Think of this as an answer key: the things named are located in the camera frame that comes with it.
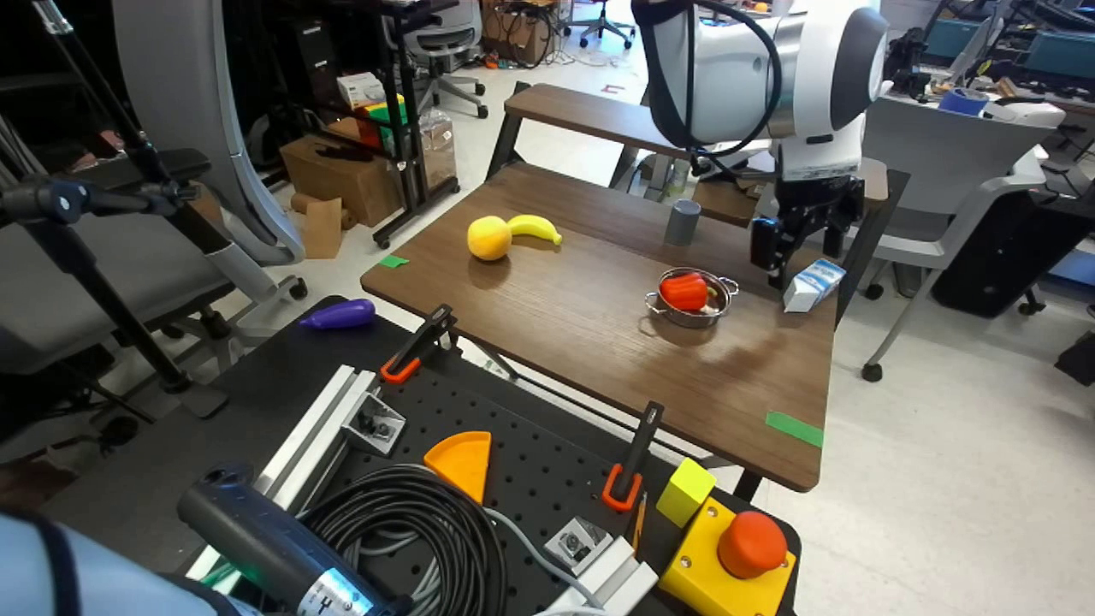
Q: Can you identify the grey padded chair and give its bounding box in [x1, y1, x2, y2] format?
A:
[0, 146, 311, 458]

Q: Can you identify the pale blue rounded housing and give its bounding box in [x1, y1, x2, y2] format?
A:
[0, 518, 266, 616]

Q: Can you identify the purple toy eggplant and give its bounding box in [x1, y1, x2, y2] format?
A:
[298, 297, 379, 336]

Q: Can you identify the black coiled cable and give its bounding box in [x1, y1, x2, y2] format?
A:
[298, 458, 510, 616]

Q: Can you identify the grey swivel chair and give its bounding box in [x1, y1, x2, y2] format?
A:
[404, 0, 492, 119]

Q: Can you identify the dark blue cylindrical device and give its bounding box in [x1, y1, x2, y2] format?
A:
[176, 470, 379, 616]

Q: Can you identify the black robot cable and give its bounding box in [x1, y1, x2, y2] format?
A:
[680, 0, 791, 164]

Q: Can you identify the orange wedge block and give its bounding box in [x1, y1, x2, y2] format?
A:
[420, 428, 498, 506]

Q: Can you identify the thin grey cable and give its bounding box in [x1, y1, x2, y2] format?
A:
[483, 506, 604, 611]

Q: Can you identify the red toy tomato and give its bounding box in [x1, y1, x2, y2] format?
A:
[656, 270, 720, 316]

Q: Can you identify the yellow-green cube block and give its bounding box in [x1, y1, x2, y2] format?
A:
[654, 457, 720, 530]

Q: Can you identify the large cardboard box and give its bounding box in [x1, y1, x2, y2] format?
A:
[277, 135, 404, 229]

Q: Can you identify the black metal stand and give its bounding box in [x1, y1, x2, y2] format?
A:
[372, 0, 464, 250]

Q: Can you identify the yellow emergency stop box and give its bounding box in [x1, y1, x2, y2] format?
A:
[656, 496, 802, 616]

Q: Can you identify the black orange bar clamp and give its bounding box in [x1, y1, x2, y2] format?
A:
[378, 302, 464, 386]
[599, 401, 668, 518]

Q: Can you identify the red tomato in bowl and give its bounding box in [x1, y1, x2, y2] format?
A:
[647, 269, 742, 329]

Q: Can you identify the grey office chair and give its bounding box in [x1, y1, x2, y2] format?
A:
[757, 91, 1056, 386]

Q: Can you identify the small cardboard box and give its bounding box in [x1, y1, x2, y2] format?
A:
[288, 192, 350, 265]

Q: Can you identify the white metal bracket mount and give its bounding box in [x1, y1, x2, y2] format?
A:
[542, 518, 663, 616]

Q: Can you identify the grey curved panel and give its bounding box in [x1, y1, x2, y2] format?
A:
[111, 0, 305, 269]

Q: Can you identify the grey metal corner bracket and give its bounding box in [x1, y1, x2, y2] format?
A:
[347, 391, 410, 457]

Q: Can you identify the black camera tripod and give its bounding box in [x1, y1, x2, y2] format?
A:
[0, 0, 311, 399]

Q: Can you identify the small grey cup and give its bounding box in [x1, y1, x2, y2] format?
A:
[663, 199, 705, 247]

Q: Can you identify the black perforated base board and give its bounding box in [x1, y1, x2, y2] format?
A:
[31, 294, 808, 616]

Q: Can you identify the dark wooden table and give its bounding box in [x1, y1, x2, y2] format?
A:
[361, 160, 849, 496]

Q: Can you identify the yellow toy banana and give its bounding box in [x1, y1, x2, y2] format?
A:
[506, 212, 566, 250]

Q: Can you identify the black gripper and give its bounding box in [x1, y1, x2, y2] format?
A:
[776, 178, 865, 285]

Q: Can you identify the raised wooden shelf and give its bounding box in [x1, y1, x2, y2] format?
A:
[491, 80, 894, 209]

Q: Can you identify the aluminium extrusion rail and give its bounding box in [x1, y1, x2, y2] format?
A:
[181, 364, 385, 586]

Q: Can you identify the black case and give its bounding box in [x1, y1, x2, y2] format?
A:
[932, 185, 1091, 323]

